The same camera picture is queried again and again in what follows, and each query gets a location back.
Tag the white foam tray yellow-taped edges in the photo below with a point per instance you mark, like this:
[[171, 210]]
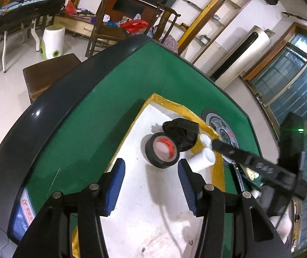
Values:
[[142, 207]]

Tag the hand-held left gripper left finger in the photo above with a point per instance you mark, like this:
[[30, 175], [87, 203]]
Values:
[[117, 182]]

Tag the green felt mahjong table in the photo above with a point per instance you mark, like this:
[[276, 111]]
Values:
[[115, 86]]

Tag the grey round table centre panel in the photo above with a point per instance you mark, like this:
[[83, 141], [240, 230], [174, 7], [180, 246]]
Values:
[[218, 121]]

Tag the black tape roll red core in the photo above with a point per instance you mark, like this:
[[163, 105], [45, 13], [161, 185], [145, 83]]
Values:
[[157, 164]]

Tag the folding table with black rim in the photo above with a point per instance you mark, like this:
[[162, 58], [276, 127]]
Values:
[[35, 6]]

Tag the wooden television cabinet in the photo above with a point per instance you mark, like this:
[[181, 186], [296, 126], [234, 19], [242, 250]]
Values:
[[72, 22]]

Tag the small white bottle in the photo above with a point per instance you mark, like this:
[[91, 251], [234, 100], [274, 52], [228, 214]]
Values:
[[205, 139]]

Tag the standing air conditioner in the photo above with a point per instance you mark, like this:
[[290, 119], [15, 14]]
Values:
[[242, 56]]

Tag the red plastic bag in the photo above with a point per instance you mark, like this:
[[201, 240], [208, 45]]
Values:
[[70, 8], [134, 25]]

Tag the white plastic jar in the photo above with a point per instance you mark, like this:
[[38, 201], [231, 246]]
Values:
[[200, 161]]

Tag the white and green bin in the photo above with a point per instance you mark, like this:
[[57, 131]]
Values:
[[52, 41]]

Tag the brown wooden stool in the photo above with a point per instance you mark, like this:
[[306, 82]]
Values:
[[48, 75]]

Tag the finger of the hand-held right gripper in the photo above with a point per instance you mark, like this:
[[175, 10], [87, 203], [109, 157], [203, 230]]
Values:
[[239, 154]]

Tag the person's right hand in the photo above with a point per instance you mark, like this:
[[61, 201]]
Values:
[[284, 228]]

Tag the purple floral cushion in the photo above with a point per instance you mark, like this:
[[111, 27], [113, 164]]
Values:
[[169, 43]]

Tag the wood-framed window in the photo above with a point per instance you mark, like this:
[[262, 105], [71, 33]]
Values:
[[290, 86]]

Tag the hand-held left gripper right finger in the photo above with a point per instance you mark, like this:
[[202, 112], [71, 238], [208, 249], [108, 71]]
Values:
[[185, 182]]

